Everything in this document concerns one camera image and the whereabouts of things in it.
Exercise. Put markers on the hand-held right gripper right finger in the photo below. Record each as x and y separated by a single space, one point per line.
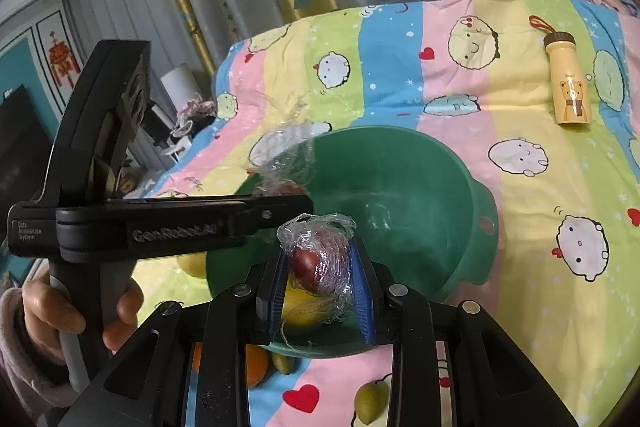
362 297

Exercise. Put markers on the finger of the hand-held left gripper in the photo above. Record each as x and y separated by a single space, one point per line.
280 212

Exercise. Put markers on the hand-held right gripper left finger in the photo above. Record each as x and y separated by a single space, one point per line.
273 302

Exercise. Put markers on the plastic-wrapped red fruit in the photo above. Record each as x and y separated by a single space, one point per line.
307 267
285 159

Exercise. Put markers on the orange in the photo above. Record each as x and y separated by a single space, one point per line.
257 364

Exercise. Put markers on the large yellow-green pear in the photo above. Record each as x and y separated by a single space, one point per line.
192 265

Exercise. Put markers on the green plastic basin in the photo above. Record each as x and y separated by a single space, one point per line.
400 207

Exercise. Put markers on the small green mango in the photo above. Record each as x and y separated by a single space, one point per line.
282 363
372 402

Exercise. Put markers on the person's left hand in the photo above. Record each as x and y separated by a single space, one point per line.
47 312

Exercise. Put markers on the yellow lemon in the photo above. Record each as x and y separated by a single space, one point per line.
300 309

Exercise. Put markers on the black floor stand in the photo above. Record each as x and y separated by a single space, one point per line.
161 119

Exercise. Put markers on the white desk fan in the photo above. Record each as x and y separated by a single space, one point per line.
181 131

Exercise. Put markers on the pink knit cloth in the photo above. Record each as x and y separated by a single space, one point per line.
195 108

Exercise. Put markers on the white lampshade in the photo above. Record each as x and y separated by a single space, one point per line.
177 79

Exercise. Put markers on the striped cartoon printed blanket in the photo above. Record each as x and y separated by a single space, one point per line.
550 207

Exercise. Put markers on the yellow bear print bottle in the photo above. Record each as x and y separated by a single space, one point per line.
567 77

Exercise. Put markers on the red knot wall ornament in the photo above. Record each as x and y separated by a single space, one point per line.
62 57

